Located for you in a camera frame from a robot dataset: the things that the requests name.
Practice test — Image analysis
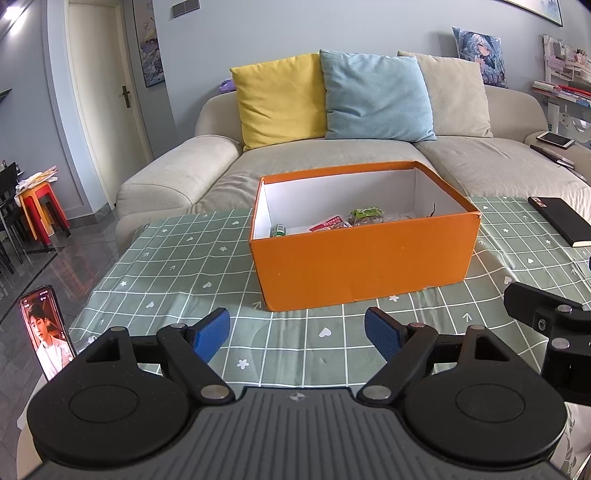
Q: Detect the orange plastic stool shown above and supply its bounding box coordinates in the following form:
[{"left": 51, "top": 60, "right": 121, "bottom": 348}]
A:
[{"left": 18, "top": 190, "right": 44, "bottom": 241}]

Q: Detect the wall poster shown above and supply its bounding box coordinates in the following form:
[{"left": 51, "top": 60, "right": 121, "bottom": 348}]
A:
[{"left": 133, "top": 0, "right": 165, "bottom": 88}]

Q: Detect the white shelf rack with books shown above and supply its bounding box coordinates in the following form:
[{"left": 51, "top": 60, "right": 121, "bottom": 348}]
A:
[{"left": 531, "top": 34, "right": 591, "bottom": 148}]

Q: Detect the beige sofa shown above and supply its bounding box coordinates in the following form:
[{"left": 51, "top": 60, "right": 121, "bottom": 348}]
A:
[{"left": 115, "top": 51, "right": 591, "bottom": 259}]

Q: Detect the black dining chair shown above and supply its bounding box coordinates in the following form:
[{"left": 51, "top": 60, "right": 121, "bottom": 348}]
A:
[{"left": 0, "top": 161, "right": 24, "bottom": 275}]

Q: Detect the beige cushion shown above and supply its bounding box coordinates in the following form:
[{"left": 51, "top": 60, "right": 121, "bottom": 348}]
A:
[{"left": 398, "top": 51, "right": 494, "bottom": 138}]

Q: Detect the printed figure cushion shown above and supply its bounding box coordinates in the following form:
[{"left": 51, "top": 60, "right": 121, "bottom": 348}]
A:
[{"left": 451, "top": 26, "right": 509, "bottom": 88}]

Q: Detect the green checked tablecloth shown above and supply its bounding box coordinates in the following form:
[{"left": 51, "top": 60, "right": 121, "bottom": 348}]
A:
[{"left": 69, "top": 196, "right": 591, "bottom": 388}]

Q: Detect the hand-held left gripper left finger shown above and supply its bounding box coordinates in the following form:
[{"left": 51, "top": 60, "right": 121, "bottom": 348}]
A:
[{"left": 81, "top": 308, "right": 235, "bottom": 403}]

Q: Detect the framed wall picture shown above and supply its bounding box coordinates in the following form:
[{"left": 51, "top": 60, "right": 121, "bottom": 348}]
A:
[{"left": 503, "top": 0, "right": 564, "bottom": 27}]

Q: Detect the white smartphone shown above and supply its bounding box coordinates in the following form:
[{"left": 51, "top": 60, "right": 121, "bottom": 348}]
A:
[{"left": 536, "top": 130, "right": 575, "bottom": 149}]

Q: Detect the black notebook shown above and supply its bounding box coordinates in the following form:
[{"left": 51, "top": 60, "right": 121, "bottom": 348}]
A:
[{"left": 527, "top": 196, "right": 591, "bottom": 247}]

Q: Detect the upright smartphone with lit screen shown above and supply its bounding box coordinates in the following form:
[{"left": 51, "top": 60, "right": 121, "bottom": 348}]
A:
[{"left": 18, "top": 286, "right": 77, "bottom": 381}]

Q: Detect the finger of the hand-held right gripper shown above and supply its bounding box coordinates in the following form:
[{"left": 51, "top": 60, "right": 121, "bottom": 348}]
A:
[{"left": 504, "top": 281, "right": 591, "bottom": 352}]

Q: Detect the blue cushion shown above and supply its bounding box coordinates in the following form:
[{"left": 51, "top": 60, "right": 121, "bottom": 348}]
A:
[{"left": 320, "top": 49, "right": 437, "bottom": 142}]

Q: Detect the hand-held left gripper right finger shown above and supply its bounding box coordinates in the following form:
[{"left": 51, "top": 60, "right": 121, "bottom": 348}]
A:
[{"left": 358, "top": 307, "right": 513, "bottom": 403}]

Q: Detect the red plastic stool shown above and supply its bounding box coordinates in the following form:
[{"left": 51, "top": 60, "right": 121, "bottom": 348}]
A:
[{"left": 30, "top": 182, "right": 72, "bottom": 245}]

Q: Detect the white door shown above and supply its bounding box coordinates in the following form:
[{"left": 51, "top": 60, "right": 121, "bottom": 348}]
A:
[{"left": 69, "top": 0, "right": 153, "bottom": 213}]

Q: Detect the red snack packet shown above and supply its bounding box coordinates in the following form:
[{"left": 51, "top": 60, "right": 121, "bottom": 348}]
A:
[{"left": 308, "top": 217, "right": 352, "bottom": 232}]

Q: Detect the green label snack packet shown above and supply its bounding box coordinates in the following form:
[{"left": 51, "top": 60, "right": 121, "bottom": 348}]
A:
[{"left": 348, "top": 206, "right": 386, "bottom": 227}]

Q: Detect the yellow cushion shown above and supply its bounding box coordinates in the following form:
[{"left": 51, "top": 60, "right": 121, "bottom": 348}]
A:
[{"left": 230, "top": 53, "right": 328, "bottom": 152}]

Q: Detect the orange cardboard box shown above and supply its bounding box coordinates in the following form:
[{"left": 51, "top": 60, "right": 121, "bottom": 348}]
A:
[{"left": 249, "top": 160, "right": 482, "bottom": 312}]

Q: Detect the pile of papers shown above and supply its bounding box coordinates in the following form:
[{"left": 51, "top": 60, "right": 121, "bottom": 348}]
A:
[{"left": 17, "top": 166, "right": 58, "bottom": 190}]

